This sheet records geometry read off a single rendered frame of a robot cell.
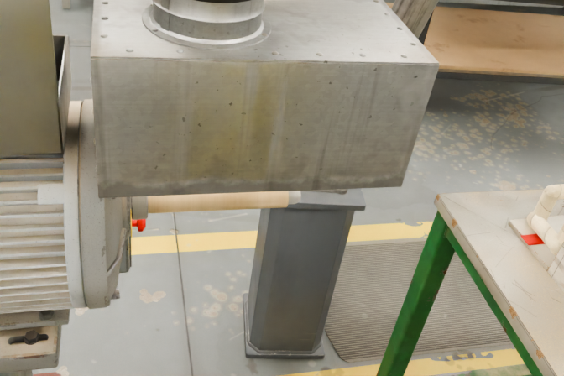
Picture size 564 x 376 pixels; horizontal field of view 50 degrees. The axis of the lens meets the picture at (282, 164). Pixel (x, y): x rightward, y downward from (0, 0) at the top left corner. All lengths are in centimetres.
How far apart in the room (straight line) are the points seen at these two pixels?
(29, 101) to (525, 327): 94
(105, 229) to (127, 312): 163
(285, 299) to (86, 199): 138
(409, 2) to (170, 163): 115
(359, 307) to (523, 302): 121
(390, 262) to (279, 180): 204
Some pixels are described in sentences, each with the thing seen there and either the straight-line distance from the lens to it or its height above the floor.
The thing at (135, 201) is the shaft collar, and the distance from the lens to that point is 76.
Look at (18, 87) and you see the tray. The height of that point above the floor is 145.
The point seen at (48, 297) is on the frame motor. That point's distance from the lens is 72.
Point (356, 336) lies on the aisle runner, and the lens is 230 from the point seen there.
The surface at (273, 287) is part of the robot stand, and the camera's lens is 192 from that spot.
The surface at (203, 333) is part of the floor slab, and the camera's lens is 223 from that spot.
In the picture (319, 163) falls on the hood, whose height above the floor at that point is 142.
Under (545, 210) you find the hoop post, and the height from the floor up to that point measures 100.
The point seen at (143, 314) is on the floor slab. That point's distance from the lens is 228.
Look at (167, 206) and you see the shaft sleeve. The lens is 77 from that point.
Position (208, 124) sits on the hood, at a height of 146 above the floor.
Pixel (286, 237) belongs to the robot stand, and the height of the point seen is 56.
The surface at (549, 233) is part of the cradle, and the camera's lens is 139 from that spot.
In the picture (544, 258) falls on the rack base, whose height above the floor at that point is 94.
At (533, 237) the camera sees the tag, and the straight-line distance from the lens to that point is 141.
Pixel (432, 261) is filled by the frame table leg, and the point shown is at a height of 77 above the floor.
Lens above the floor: 175
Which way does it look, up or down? 36 degrees down
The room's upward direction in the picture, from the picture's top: 9 degrees clockwise
